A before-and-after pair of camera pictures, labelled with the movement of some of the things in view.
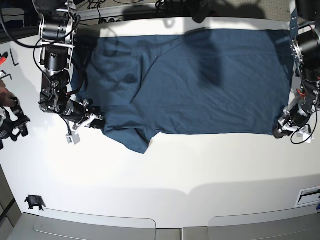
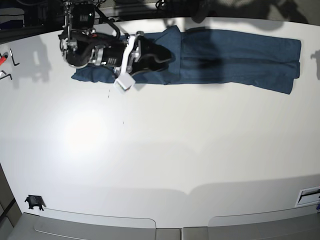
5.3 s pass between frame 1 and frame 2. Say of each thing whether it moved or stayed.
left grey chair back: stayed
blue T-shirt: moved
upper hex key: stayed
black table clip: stayed
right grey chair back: stayed
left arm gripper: moved
